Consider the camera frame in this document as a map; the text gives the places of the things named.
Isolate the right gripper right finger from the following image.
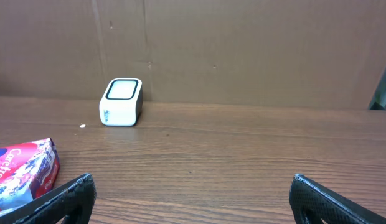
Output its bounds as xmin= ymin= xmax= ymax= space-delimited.
xmin=289 ymin=174 xmax=386 ymax=224

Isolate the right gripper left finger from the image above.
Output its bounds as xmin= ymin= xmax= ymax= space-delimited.
xmin=0 ymin=173 xmax=97 ymax=224

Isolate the red purple Carefree pack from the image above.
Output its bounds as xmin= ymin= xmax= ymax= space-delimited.
xmin=0 ymin=138 xmax=60 ymax=213

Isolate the white barcode scanner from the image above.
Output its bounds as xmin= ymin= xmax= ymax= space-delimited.
xmin=99 ymin=78 xmax=143 ymax=126

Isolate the teal metal post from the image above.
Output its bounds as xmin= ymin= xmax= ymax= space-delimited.
xmin=368 ymin=68 xmax=386 ymax=110

